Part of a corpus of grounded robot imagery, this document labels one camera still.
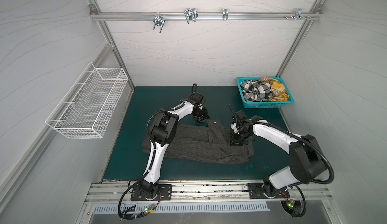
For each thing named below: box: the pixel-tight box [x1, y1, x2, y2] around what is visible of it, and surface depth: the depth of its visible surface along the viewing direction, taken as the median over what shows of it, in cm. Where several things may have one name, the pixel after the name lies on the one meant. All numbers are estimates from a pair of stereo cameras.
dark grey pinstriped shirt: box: [142, 119, 255, 165], surface depth 88 cm
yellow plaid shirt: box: [259, 77, 290, 102], surface depth 106 cm
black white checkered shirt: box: [240, 80, 273, 102], surface depth 107 cm
